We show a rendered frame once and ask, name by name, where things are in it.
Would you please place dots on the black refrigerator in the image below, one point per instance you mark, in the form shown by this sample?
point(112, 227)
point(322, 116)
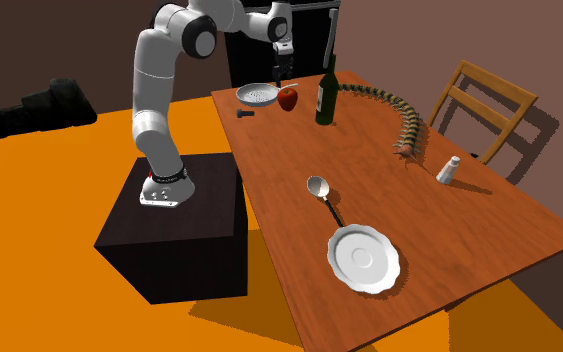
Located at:
point(310, 44)

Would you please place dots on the white perforated strainer pan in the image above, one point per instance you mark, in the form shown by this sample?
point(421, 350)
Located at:
point(257, 94)

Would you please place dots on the striped toy centipede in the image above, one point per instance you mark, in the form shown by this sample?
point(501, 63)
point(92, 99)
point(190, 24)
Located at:
point(408, 117)

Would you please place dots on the wooden table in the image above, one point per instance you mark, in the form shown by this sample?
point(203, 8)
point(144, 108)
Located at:
point(432, 229)

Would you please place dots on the black sofa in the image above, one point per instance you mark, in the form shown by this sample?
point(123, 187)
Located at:
point(32, 112)

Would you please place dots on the red apple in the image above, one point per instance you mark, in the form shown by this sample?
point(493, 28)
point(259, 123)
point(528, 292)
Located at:
point(287, 99)

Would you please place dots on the wooden chair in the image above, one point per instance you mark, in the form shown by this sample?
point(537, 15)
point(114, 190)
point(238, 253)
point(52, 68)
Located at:
point(486, 109)

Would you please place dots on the small black bolt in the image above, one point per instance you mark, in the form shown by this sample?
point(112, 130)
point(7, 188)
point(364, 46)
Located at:
point(244, 113)

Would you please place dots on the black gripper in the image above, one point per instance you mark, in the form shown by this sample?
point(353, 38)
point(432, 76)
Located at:
point(282, 63)

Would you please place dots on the white scalloped plate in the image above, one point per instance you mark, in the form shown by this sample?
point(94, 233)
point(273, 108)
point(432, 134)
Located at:
point(364, 258)

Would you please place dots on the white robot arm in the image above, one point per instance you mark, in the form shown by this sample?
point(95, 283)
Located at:
point(152, 102)

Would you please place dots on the dark green wine bottle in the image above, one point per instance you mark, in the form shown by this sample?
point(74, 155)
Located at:
point(326, 100)

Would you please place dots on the dark robot stand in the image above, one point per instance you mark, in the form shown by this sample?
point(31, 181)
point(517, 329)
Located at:
point(183, 244)

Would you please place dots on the white salt shaker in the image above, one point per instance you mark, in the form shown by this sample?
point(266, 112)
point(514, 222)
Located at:
point(448, 170)

